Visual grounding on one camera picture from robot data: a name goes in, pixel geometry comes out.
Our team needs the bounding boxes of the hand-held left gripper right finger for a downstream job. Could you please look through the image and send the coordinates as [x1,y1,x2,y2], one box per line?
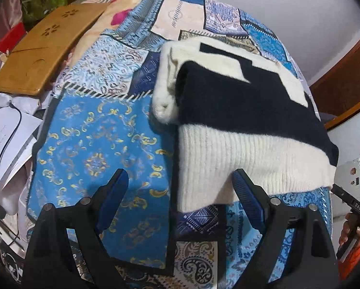
[217,169,340,289]

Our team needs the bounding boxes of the wooden door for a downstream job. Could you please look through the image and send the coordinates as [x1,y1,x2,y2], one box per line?
[308,27,360,130]

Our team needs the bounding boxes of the white plastic panel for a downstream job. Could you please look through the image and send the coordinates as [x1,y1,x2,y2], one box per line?
[333,158,360,193]

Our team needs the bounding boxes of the red box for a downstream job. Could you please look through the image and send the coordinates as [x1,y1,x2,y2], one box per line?
[0,21,28,64]

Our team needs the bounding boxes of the person's right hand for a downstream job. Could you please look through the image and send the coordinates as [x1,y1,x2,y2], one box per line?
[338,212,353,246]

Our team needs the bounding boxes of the black charger cable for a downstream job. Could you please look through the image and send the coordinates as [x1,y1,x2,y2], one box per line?
[0,101,22,205]

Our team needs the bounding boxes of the white paper sheets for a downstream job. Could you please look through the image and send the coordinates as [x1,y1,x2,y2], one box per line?
[0,93,45,217]

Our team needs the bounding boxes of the black and white striped sweater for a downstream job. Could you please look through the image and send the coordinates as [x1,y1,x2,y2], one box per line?
[151,38,340,213]

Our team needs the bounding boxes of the blue patchwork blanket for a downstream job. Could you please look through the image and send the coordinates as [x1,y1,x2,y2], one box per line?
[26,0,334,289]

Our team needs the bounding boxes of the green fabric storage box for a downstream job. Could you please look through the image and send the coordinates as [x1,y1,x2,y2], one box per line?
[20,0,88,32]

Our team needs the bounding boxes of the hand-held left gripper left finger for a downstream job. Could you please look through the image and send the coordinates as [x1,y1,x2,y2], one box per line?
[20,169,129,289]

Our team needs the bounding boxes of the white sliding wardrobe door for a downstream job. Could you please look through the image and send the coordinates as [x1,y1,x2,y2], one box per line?
[325,108,360,187]

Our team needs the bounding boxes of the wooden lap desk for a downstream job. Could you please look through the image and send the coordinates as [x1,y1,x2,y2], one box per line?
[0,4,107,95]

